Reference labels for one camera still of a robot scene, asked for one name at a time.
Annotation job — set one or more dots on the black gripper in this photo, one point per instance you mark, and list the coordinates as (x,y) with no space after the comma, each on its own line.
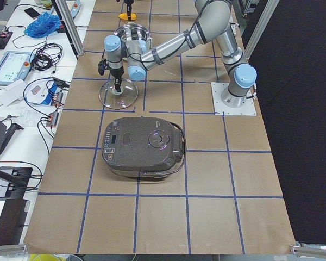
(116,72)
(129,11)

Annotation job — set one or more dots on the glass pot lid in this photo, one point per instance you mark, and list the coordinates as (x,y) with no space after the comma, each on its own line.
(115,100)

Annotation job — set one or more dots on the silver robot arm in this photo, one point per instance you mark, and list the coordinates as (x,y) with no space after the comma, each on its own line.
(211,23)

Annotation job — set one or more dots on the pale green electric pot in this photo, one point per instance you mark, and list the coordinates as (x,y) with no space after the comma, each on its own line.
(132,31)

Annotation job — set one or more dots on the black rice cooker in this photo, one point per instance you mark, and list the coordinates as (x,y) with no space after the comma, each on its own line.
(144,147)

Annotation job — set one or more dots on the white round device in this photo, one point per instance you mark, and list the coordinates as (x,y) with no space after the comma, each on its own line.
(41,92)

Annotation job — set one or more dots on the blue plastic bag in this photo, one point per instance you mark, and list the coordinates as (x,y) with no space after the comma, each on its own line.
(43,26)

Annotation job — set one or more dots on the black smartphone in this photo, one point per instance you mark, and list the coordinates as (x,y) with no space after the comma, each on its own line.
(31,12)

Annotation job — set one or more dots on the teach pendant tablet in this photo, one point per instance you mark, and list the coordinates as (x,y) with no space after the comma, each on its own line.
(13,66)

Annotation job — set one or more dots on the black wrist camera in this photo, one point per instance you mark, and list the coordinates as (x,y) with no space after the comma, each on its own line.
(102,67)

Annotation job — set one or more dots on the aluminium frame post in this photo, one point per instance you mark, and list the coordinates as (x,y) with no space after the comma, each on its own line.
(70,29)

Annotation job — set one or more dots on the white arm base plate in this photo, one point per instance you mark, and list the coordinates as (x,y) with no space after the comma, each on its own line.
(225,104)

